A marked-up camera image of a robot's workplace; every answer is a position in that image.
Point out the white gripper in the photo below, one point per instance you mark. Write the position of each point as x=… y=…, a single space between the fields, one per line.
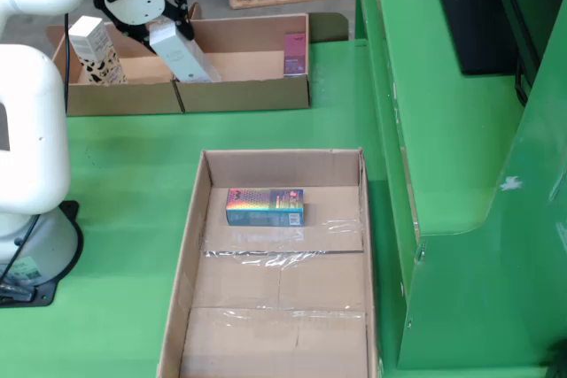
x=135 y=2

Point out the white d'Alba product box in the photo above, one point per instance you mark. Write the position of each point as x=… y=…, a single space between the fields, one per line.
x=181 y=57

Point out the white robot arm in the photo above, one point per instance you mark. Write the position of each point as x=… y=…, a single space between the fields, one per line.
x=31 y=139

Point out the divided cardboard box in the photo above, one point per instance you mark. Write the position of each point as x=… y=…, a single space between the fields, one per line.
x=239 y=94

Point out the maroon product box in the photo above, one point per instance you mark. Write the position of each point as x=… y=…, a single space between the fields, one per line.
x=296 y=52

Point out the holographic rainbow product box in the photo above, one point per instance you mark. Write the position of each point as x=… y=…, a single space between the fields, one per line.
x=266 y=207

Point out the large open cardboard tray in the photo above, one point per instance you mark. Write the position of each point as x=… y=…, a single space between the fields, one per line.
x=319 y=280

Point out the white printed carton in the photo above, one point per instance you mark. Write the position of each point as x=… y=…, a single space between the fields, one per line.
x=90 y=41

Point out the dark olive rounded panel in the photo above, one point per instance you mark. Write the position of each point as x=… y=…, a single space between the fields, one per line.
x=328 y=28

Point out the black monitor panel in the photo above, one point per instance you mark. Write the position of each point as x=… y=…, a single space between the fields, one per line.
x=474 y=19

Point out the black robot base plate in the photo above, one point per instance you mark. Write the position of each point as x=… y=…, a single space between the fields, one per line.
x=71 y=212

